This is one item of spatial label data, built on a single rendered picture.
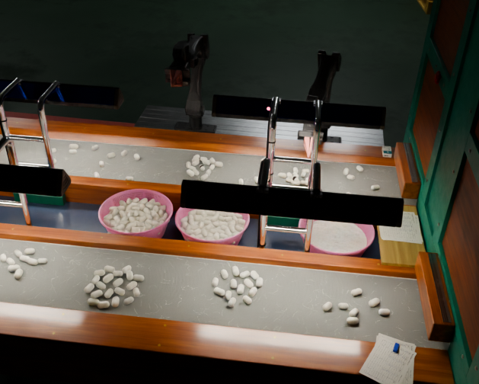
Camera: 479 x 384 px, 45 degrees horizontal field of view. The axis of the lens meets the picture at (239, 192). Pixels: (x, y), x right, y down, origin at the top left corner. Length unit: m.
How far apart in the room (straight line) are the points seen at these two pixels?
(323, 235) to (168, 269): 0.56
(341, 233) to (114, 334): 0.87
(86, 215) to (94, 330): 0.67
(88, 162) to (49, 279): 0.69
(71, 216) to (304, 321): 1.01
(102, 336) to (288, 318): 0.54
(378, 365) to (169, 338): 0.57
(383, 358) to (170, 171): 1.16
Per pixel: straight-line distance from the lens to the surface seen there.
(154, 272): 1.90
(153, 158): 2.45
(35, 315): 1.80
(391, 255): 1.97
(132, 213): 2.15
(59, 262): 1.99
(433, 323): 1.67
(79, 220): 2.26
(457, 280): 1.74
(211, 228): 2.05
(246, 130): 2.80
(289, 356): 1.63
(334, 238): 2.06
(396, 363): 1.67
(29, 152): 2.61
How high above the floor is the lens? 2.03
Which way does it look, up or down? 35 degrees down
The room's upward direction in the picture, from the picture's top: 1 degrees clockwise
